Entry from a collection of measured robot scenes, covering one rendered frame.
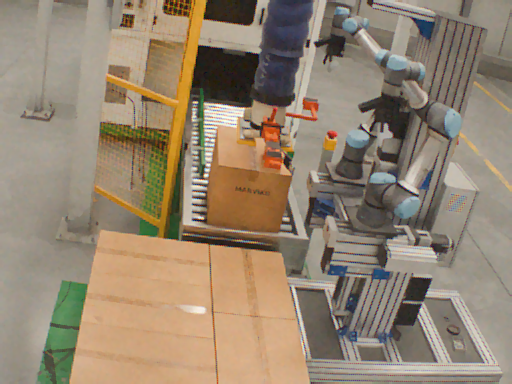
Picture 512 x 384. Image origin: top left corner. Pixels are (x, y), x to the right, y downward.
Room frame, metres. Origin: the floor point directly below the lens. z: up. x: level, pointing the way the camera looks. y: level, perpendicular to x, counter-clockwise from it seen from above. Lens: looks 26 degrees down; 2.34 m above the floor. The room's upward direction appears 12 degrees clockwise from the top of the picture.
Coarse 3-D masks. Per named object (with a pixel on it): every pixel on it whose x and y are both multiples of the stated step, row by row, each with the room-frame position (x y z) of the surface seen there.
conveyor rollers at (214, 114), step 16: (208, 112) 5.02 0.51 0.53; (224, 112) 5.07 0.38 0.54; (240, 112) 5.16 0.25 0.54; (208, 128) 4.66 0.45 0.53; (192, 144) 4.28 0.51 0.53; (208, 144) 4.31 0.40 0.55; (192, 160) 4.02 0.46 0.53; (208, 160) 4.04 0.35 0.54; (192, 176) 3.75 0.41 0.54; (208, 176) 3.78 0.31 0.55; (192, 192) 3.51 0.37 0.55; (192, 208) 3.32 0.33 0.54; (288, 224) 3.40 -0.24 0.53
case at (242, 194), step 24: (216, 144) 3.49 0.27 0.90; (240, 144) 3.44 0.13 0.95; (264, 144) 3.51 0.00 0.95; (216, 168) 3.18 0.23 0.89; (240, 168) 3.11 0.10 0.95; (264, 168) 3.17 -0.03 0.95; (216, 192) 3.09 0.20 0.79; (240, 192) 3.11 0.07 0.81; (264, 192) 3.13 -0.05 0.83; (288, 192) 3.15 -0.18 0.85; (216, 216) 3.10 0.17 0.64; (240, 216) 3.12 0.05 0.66; (264, 216) 3.14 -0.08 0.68
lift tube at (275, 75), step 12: (276, 0) 3.13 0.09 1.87; (264, 60) 3.13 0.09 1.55; (276, 60) 3.11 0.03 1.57; (288, 60) 3.11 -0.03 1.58; (264, 72) 3.12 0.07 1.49; (276, 72) 3.10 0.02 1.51; (288, 72) 3.11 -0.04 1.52; (264, 84) 3.11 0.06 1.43; (276, 84) 3.10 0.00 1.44; (288, 84) 3.12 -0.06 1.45; (252, 96) 3.16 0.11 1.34
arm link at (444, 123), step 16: (432, 112) 2.64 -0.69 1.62; (448, 112) 2.60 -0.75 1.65; (432, 128) 2.60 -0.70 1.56; (448, 128) 2.56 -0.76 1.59; (432, 144) 2.58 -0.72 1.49; (416, 160) 2.58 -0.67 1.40; (432, 160) 2.57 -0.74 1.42; (416, 176) 2.54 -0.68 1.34; (400, 192) 2.52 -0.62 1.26; (416, 192) 2.52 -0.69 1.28; (400, 208) 2.48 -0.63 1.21; (416, 208) 2.52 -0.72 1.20
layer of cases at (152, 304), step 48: (144, 240) 2.85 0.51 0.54; (96, 288) 2.34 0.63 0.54; (144, 288) 2.43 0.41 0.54; (192, 288) 2.52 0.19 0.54; (240, 288) 2.61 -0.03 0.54; (288, 288) 2.70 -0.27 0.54; (96, 336) 2.00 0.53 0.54; (144, 336) 2.08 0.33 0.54; (192, 336) 2.16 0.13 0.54; (240, 336) 2.23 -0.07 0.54; (288, 336) 2.30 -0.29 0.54
